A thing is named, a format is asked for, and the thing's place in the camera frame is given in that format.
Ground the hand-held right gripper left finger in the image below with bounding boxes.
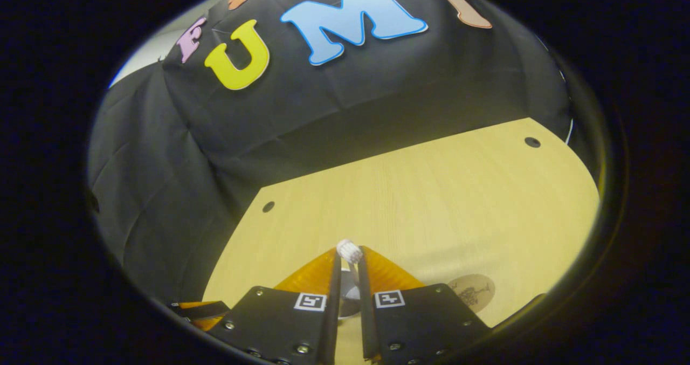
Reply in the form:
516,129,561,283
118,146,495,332
206,248,343,365

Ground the round cork coaster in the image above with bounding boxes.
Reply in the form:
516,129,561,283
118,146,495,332
447,274,496,314

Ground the black backdrop cloth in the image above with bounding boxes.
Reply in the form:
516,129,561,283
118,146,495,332
86,0,573,306

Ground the white toothbrush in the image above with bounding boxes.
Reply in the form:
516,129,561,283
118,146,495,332
336,239,364,301

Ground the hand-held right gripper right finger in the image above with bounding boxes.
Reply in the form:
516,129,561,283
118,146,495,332
357,245,493,364

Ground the light wooden desktop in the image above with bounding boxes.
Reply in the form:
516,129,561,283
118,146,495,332
202,118,601,365

